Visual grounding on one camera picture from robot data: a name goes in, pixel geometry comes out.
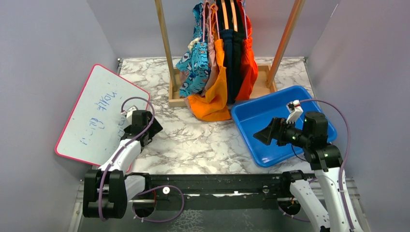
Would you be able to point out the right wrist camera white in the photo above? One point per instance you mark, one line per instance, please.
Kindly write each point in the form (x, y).
(295, 110)

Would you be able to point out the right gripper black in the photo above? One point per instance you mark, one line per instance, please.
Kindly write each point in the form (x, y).
(275, 129)

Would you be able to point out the black shorts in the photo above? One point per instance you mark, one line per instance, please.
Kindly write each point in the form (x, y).
(237, 51)

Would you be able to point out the orange hanger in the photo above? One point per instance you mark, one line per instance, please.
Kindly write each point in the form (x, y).
(229, 15)

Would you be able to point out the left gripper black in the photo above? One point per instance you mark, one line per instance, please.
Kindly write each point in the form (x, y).
(154, 128)

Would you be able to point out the pink hanger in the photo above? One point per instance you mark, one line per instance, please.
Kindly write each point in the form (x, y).
(212, 31)

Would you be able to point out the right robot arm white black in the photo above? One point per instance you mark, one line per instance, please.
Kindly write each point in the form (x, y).
(337, 213)

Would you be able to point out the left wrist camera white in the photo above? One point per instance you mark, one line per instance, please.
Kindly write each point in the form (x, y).
(128, 113)

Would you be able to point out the red-orange shorts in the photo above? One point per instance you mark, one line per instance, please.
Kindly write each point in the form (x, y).
(248, 65)

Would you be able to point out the pink beige shorts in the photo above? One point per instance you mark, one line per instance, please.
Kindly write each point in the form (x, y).
(209, 70)

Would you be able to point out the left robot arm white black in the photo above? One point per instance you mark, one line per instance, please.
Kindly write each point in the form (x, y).
(118, 166)

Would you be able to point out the orange shorts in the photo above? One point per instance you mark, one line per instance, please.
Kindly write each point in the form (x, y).
(212, 105)

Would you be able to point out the whiteboard with pink frame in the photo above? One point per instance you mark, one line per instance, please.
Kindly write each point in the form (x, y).
(94, 128)

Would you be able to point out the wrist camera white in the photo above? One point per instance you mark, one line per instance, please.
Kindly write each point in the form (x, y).
(128, 113)
(295, 110)

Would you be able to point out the navy shorts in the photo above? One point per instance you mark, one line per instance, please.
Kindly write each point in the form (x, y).
(226, 34)

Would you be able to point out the black mounting rail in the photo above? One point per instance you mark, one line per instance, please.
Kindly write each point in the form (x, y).
(148, 192)

